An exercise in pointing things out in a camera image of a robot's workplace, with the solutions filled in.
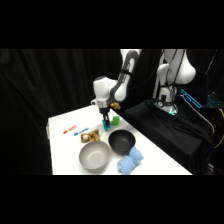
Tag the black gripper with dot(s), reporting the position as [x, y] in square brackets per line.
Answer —
[105, 111]

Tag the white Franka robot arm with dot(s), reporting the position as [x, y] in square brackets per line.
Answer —
[101, 88]

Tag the green cube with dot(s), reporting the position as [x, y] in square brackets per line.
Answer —
[115, 121]

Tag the black bowl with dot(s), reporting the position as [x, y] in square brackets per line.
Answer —
[121, 141]

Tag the grey bowl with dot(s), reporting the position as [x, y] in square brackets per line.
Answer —
[94, 156]

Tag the blue and white marker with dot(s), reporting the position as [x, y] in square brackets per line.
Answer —
[81, 130]

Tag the red and white marker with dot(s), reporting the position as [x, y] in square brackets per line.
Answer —
[70, 128]

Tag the light blue cloth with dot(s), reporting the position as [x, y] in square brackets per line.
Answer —
[130, 161]

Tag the black cloth covered stand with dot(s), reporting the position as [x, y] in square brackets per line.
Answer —
[173, 140]

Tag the black curtain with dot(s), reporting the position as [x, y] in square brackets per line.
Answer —
[33, 100]

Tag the blue glowing frame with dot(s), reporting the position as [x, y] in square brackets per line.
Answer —
[191, 98]

